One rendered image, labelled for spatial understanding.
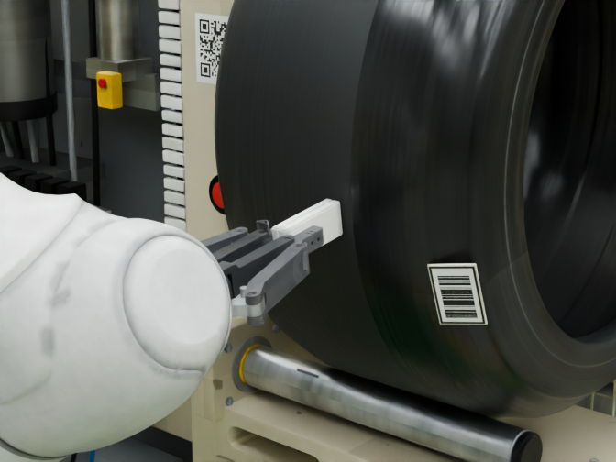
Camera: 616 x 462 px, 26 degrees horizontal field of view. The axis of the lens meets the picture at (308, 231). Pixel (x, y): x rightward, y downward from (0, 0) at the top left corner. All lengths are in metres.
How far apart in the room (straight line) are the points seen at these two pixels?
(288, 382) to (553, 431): 0.33
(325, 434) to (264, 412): 0.08
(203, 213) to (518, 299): 0.49
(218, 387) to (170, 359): 0.72
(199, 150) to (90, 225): 0.77
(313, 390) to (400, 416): 0.11
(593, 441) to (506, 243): 0.46
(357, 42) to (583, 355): 0.38
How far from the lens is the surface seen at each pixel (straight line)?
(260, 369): 1.40
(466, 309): 1.09
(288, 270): 1.00
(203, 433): 1.61
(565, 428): 1.54
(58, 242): 0.71
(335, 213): 1.09
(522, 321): 1.15
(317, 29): 1.11
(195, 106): 1.49
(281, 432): 1.37
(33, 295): 0.70
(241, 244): 1.04
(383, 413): 1.30
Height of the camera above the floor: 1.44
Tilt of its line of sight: 17 degrees down
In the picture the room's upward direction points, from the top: straight up
